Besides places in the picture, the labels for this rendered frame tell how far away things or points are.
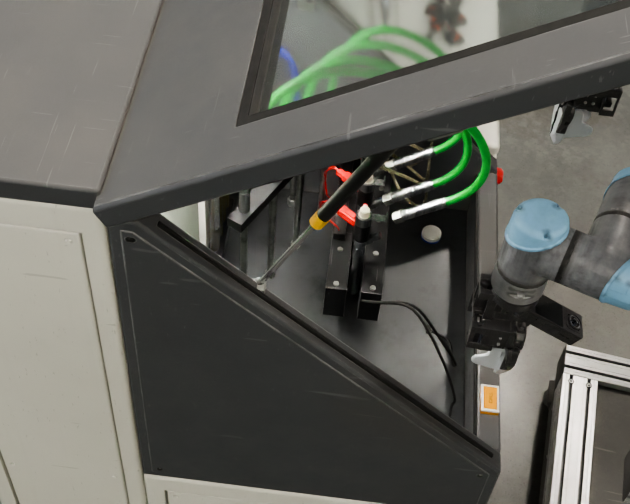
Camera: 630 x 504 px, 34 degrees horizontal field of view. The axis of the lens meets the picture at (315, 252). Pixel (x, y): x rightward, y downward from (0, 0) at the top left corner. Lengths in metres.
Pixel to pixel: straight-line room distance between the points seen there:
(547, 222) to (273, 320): 0.38
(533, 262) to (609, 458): 1.30
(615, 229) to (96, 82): 0.70
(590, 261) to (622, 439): 1.33
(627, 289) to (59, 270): 0.73
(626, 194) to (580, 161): 2.09
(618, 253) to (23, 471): 1.07
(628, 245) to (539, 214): 0.12
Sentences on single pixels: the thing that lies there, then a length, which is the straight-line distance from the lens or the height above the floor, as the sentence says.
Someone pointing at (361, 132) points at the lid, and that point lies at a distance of 1.05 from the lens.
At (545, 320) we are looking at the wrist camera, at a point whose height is 1.22.
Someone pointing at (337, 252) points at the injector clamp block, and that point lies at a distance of 1.82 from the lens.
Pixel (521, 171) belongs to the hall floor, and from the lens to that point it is 3.44.
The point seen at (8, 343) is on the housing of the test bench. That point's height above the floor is 1.15.
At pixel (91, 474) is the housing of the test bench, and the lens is 1.83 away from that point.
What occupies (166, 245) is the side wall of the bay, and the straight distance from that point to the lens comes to 1.26.
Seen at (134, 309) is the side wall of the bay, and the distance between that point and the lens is 1.38.
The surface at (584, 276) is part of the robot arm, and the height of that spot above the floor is 1.37.
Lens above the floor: 2.38
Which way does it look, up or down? 51 degrees down
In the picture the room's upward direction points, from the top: 6 degrees clockwise
